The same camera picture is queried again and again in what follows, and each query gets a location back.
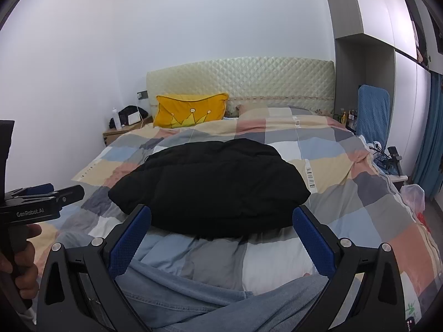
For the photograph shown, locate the row of small bottles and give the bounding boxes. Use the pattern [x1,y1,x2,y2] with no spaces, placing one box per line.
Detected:
[337,109,359,126]

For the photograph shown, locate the black padded jacket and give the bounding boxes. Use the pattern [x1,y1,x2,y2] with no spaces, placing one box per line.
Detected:
[108,138,311,240]

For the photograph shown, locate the white side table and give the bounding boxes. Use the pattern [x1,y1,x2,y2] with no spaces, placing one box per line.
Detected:
[381,171,409,189]

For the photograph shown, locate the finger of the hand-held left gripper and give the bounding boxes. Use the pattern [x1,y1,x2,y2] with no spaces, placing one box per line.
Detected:
[5,183,58,200]
[52,185,86,211]

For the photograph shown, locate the person's left hand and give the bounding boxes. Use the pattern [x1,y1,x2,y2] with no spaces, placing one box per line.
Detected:
[0,224,42,300]

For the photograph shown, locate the white and grey wardrobe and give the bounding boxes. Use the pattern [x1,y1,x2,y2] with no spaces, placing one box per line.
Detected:
[334,0,443,194]

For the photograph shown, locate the person's blue jeans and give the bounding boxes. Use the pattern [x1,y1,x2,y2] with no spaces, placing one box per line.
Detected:
[116,261,329,332]

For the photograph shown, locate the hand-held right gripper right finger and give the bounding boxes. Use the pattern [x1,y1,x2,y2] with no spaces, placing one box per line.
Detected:
[287,205,406,332]

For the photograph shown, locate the cream quilted headboard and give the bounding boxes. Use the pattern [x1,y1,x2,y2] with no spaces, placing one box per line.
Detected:
[146,57,336,119]

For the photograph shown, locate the wooden nightstand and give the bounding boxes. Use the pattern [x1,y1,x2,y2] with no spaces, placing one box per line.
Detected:
[102,116,155,146]

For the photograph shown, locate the blue towel on chair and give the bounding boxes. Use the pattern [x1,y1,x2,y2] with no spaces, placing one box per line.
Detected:
[356,84,391,146]

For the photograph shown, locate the checked pastel blanket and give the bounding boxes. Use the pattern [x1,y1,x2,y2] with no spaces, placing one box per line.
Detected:
[35,107,433,332]

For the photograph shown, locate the tangled black cables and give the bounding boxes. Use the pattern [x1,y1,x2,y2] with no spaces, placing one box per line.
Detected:
[367,141,392,167]

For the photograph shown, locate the black bag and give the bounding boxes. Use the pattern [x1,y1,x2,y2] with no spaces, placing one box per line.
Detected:
[118,105,149,127]

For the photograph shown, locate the black camera stand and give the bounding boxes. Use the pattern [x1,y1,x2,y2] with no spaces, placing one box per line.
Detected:
[386,146,404,177]

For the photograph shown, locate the clear plastic bag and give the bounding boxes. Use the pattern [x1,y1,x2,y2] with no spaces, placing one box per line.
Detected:
[398,183,432,236]

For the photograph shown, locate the yellow crown pillow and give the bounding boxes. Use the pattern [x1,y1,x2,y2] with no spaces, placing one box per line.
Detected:
[153,93,230,129]

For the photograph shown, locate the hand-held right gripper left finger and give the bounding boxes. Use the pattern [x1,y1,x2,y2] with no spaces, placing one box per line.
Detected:
[36,204,153,332]

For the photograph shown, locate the blue curtain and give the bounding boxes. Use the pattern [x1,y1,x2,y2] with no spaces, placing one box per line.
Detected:
[412,72,443,202]

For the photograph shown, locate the floral pillow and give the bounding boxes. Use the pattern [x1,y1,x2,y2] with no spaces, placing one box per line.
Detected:
[225,103,250,119]

